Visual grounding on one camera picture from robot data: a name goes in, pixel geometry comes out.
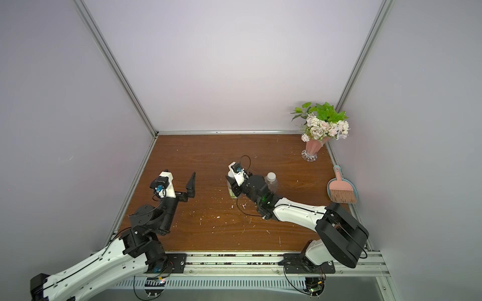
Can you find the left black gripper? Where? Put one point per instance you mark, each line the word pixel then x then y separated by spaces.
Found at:
pixel 183 198

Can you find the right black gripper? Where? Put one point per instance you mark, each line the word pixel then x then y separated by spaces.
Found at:
pixel 245 184

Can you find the green label clear bottle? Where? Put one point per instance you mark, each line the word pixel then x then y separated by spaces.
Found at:
pixel 231 190

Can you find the blue label clear bottle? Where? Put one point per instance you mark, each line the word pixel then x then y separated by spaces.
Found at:
pixel 272 185

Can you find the white bottle cap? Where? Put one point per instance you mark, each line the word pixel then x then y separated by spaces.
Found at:
pixel 271 176

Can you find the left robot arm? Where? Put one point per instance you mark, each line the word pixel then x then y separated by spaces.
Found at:
pixel 134 251

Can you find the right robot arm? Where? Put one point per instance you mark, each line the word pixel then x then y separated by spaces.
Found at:
pixel 342 237

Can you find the pink flower vase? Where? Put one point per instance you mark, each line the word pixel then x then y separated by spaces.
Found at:
pixel 310 154

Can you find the pink hand broom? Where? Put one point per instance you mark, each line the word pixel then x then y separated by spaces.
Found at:
pixel 340 188

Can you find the artificial flower bouquet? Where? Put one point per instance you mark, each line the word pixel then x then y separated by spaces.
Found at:
pixel 321 121

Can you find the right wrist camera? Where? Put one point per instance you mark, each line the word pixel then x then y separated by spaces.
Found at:
pixel 237 174

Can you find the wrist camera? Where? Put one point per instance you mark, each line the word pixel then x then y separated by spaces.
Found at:
pixel 163 186
pixel 237 174

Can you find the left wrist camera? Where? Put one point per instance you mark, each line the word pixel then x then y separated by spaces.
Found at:
pixel 163 186

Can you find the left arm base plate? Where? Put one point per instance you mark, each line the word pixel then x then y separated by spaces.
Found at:
pixel 173 262

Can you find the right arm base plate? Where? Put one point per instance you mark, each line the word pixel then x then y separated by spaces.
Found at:
pixel 297 263

